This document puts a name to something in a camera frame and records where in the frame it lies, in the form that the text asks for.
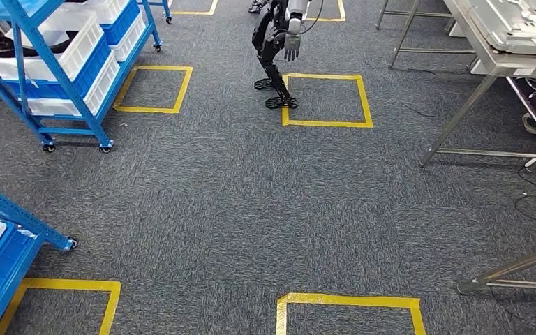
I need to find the blue plastic bin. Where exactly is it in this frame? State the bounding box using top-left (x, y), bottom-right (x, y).
top-left (100, 0), bottom-right (141, 46)
top-left (3, 39), bottom-right (112, 101)

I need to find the black plastic part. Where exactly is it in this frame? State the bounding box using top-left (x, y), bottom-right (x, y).
top-left (0, 20), bottom-right (73, 59)

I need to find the blue wheeled shelf rack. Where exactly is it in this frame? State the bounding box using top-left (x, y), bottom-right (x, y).
top-left (0, 0), bottom-right (163, 154)
top-left (0, 175), bottom-right (80, 335)

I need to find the grey stamped metal panel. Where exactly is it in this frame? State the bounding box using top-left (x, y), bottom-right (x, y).
top-left (452, 0), bottom-right (536, 57)

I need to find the stainless steel workbench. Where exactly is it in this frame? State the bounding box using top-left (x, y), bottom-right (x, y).
top-left (456, 242), bottom-right (536, 295)

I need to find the stainless steel table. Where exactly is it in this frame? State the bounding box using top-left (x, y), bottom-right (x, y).
top-left (418, 0), bottom-right (536, 168)
top-left (375, 0), bottom-right (478, 70)

